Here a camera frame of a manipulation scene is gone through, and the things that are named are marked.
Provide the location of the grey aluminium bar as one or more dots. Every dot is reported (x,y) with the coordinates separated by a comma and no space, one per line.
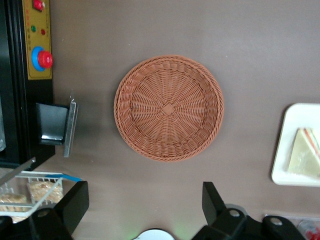
(17,171)

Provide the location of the blue tape strip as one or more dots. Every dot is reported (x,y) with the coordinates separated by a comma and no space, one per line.
(70,178)

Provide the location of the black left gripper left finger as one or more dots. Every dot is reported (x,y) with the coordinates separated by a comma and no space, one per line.
(77,200)

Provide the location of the triangle sandwich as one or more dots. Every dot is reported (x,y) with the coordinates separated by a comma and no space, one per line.
(302,155)

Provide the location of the red rocker switch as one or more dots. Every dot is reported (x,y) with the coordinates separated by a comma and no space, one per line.
(38,4)

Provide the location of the black machine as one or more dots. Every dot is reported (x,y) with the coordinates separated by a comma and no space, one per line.
(10,75)

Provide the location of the round brown wicker basket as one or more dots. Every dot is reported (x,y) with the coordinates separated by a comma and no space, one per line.
(168,110)

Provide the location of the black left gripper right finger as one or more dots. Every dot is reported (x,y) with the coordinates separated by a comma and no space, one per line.
(212,202)

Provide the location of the red cola bottle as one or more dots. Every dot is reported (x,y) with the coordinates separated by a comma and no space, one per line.
(311,231)

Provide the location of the yellow control panel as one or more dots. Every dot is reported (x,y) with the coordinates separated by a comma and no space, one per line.
(40,20)

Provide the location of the beige plastic tray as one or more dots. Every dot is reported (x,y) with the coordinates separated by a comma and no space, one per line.
(290,115)

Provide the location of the red emergency stop button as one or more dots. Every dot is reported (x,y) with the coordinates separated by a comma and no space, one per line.
(45,59)

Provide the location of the clear bag of crackers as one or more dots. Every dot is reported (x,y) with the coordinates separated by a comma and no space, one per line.
(12,200)
(43,191)

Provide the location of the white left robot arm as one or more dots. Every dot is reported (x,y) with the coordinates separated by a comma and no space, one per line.
(155,236)

